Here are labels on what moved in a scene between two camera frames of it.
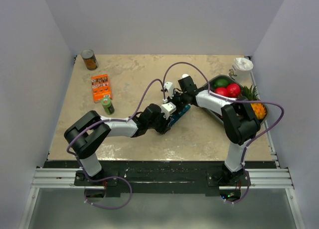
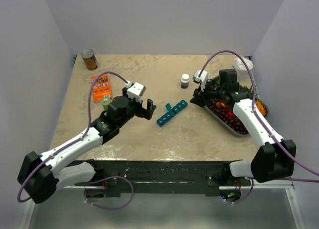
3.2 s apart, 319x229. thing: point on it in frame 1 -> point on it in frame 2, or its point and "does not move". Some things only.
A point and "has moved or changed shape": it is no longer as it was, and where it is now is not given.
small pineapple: (252, 94) does not move
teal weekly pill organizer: (176, 118) has moved or changed shape
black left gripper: (164, 126) -> (142, 111)
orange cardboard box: (101, 87) does not move
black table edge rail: (194, 178) does not move
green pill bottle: (107, 105) does not move
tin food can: (88, 56) does not move
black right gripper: (178, 108) -> (199, 101)
